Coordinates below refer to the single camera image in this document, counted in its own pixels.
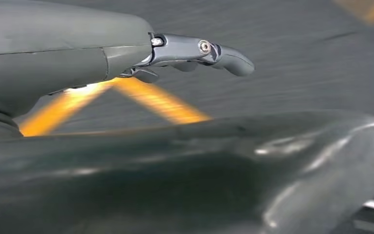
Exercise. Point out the yellow floor tape outline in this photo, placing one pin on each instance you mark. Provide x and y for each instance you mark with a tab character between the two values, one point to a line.
161	103

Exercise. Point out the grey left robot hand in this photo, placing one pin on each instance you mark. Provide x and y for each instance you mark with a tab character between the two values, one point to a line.
45	38

